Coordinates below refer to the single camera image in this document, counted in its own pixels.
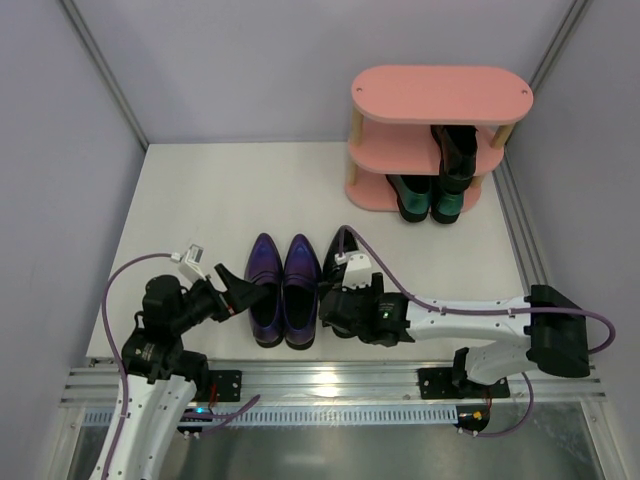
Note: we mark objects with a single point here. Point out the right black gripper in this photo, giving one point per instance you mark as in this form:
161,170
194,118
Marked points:
332,307

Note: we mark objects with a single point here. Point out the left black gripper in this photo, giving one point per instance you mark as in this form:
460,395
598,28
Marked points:
220,304

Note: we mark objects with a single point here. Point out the black glossy shoe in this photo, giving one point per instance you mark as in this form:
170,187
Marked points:
458,146
332,271

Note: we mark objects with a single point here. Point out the purple shoe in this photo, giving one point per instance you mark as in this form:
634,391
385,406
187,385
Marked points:
264,269
300,293

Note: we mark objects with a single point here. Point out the green metallic shoe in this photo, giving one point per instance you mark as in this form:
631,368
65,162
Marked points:
446,206
413,196

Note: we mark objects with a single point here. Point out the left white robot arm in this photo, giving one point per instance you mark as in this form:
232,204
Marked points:
158,377

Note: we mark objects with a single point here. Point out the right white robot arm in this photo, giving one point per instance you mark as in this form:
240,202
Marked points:
497,324

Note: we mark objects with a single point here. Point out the pink three-tier shoe shelf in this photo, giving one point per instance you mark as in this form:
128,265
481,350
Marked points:
394,107

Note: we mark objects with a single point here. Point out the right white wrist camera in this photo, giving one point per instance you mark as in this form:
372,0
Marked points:
357,272

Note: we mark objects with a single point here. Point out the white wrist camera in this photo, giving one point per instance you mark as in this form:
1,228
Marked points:
189,263
357,272

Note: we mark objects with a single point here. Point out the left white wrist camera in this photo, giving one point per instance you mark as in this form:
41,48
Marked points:
189,263

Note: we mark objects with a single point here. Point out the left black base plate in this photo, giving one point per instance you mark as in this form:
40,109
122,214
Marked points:
219,386

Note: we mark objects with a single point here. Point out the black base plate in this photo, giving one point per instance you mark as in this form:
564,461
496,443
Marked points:
439,383
219,386

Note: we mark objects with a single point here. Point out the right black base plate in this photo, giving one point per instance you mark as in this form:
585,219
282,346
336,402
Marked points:
439,383

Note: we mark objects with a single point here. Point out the slotted grey cable duct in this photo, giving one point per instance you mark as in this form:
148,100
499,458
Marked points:
315,415

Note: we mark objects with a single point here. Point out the left aluminium frame post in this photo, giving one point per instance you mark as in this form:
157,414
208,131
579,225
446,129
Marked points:
89,44

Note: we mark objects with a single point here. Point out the aluminium frame post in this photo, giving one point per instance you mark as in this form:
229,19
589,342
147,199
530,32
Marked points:
89,44
568,26

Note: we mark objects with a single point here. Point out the right aluminium frame post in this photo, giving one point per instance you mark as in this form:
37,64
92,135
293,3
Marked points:
568,26

